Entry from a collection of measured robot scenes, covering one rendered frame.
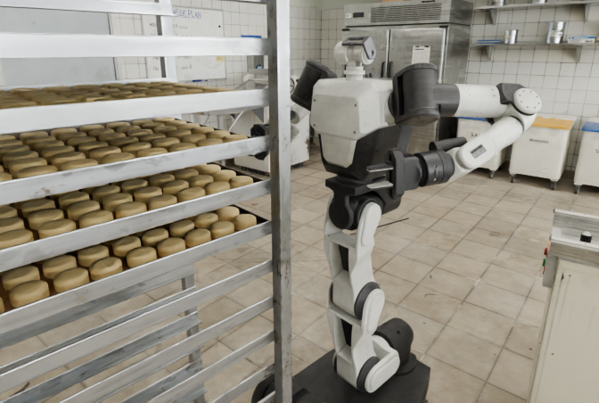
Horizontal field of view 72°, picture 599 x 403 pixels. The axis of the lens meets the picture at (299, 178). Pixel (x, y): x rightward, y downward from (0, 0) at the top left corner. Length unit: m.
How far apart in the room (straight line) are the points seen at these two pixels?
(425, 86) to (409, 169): 0.25
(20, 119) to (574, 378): 1.76
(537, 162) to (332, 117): 4.22
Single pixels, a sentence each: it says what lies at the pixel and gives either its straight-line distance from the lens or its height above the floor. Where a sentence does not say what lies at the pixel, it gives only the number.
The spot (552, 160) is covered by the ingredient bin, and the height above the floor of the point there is 0.34.
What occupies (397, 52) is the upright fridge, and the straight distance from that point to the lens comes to 5.41.
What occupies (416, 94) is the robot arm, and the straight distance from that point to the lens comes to 1.16.
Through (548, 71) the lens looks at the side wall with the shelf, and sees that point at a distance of 5.84.
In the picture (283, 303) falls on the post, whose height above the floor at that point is 0.97.
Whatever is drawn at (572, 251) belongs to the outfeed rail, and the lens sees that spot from 1.62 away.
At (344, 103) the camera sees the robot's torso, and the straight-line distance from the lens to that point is 1.22.
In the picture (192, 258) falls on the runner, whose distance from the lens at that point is 0.78.
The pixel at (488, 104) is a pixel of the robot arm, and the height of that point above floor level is 1.35.
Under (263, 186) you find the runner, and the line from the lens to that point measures 0.83.
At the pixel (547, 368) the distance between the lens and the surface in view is 1.84.
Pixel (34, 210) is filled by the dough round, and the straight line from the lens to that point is 0.83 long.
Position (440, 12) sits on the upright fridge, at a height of 1.89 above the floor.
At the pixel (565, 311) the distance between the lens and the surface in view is 1.71.
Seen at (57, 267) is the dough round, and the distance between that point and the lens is 0.80.
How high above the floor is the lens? 1.50
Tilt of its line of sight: 17 degrees down
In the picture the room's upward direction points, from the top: straight up
